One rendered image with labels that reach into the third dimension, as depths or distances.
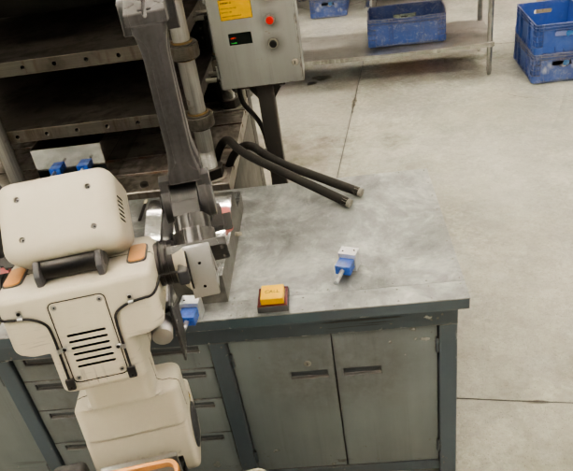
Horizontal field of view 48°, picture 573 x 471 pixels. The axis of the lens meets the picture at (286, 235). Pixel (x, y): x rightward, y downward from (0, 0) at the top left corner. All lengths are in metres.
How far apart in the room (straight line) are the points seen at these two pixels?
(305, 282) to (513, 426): 1.03
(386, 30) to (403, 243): 3.53
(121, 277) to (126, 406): 0.36
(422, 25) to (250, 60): 3.07
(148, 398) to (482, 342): 1.65
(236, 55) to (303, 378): 1.13
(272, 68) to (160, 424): 1.35
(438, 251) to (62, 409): 1.23
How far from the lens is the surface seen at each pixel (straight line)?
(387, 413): 2.02
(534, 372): 2.63
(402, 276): 1.73
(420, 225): 1.93
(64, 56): 2.39
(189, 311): 1.67
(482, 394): 2.52
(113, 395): 1.37
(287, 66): 2.32
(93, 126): 2.46
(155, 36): 1.23
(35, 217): 1.19
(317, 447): 2.13
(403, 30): 5.25
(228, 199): 1.92
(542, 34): 4.98
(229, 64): 2.33
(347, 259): 1.74
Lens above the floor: 1.86
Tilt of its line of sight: 33 degrees down
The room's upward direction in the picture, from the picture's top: 9 degrees counter-clockwise
